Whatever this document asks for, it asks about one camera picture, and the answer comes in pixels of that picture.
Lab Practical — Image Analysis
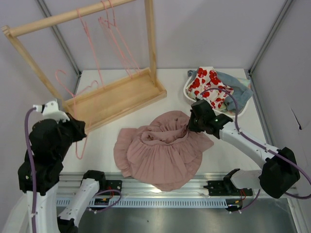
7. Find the pink pleated skirt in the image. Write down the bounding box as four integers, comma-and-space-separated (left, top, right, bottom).
114, 111, 214, 191

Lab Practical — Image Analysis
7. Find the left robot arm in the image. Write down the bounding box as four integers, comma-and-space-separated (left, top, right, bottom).
17, 111, 106, 233

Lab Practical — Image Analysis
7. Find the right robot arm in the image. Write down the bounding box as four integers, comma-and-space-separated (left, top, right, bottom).
188, 100, 300, 199

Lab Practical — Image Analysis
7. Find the red floral white garment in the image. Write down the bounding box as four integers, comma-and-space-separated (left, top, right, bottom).
185, 67, 234, 111

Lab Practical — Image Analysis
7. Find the white laundry basket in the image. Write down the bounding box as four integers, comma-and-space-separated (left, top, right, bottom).
183, 70, 253, 118

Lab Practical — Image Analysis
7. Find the blue denim garment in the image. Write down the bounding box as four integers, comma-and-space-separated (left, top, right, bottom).
187, 69, 253, 112

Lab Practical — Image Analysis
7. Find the wooden clothes rack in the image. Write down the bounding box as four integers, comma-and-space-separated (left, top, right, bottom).
1, 0, 167, 132

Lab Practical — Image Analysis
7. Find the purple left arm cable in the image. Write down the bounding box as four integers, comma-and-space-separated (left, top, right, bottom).
25, 108, 122, 233

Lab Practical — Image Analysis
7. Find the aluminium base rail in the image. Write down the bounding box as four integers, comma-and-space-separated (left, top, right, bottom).
55, 172, 298, 199

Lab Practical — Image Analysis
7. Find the white slotted cable duct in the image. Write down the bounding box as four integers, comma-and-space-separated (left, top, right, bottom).
55, 198, 230, 209

